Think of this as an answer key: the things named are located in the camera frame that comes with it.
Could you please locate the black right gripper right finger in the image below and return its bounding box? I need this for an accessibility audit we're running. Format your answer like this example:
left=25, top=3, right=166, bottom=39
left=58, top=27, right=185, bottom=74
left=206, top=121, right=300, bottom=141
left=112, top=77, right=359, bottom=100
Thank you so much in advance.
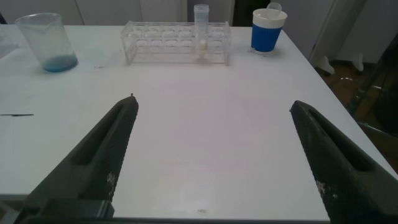
left=289, top=100, right=398, bottom=223

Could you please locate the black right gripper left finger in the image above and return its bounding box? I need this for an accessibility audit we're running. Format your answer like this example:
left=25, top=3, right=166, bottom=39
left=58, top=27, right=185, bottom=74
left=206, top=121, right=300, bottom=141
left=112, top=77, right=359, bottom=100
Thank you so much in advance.
left=23, top=94, right=140, bottom=220

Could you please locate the clear plastic beaker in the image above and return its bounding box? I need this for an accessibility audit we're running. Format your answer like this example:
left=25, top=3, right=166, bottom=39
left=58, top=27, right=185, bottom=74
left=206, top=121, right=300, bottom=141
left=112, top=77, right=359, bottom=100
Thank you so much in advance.
left=14, top=12, right=79, bottom=73

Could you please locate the clear acrylic test tube rack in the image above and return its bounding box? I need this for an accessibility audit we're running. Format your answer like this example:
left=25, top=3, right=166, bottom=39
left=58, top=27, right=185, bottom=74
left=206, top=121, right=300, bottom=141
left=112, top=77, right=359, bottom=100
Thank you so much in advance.
left=120, top=20, right=233, bottom=67

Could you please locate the test tube with pale yellow pigment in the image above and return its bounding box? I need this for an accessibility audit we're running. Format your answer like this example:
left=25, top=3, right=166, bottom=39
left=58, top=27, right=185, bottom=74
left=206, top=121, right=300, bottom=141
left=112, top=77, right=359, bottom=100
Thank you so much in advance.
left=193, top=4, right=210, bottom=61

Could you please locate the brown metal stand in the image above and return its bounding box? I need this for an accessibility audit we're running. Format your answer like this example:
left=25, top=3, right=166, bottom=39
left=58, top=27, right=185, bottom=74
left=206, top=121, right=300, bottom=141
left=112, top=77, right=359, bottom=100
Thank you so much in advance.
left=346, top=30, right=398, bottom=144

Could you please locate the blue and white paper cup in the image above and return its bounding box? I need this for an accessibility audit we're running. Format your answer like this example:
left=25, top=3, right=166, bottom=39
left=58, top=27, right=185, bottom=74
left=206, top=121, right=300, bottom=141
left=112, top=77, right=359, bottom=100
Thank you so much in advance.
left=250, top=7, right=289, bottom=54

